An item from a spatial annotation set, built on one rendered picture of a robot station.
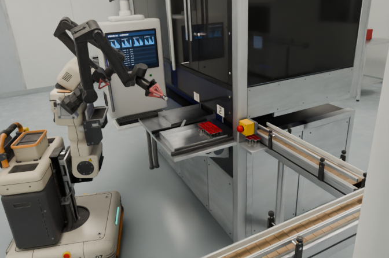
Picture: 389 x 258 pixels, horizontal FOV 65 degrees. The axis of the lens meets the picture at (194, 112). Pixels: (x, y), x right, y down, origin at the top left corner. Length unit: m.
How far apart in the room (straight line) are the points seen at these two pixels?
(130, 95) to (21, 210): 1.11
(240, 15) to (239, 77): 0.33
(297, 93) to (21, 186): 1.71
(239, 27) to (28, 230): 1.70
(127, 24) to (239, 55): 1.07
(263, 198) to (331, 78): 0.90
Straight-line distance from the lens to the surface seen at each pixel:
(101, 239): 2.19
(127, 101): 2.54
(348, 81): 2.32
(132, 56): 2.48
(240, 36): 1.65
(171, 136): 1.93
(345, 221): 1.26
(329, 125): 2.32
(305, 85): 2.03
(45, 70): 7.04
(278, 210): 1.97
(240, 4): 1.64
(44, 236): 2.21
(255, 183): 2.06
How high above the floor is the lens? 1.70
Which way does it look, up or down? 21 degrees down
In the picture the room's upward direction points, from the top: 3 degrees counter-clockwise
